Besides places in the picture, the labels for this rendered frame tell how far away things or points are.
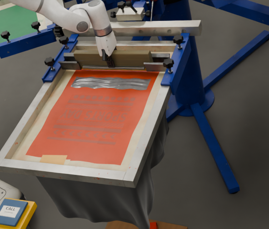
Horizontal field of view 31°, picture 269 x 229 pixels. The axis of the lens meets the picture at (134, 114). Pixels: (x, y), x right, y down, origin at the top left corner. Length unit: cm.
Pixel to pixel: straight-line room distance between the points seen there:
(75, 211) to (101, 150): 45
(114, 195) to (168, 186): 96
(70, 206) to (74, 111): 42
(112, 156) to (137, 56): 49
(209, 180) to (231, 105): 63
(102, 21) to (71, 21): 15
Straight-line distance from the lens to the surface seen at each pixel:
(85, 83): 213
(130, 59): 206
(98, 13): 195
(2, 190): 285
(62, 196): 208
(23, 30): 270
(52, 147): 191
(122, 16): 229
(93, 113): 197
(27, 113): 206
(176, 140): 309
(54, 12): 189
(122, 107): 195
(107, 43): 202
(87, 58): 215
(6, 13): 294
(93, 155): 180
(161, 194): 283
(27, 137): 200
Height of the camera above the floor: 222
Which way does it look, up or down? 41 degrees down
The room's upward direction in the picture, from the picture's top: 18 degrees counter-clockwise
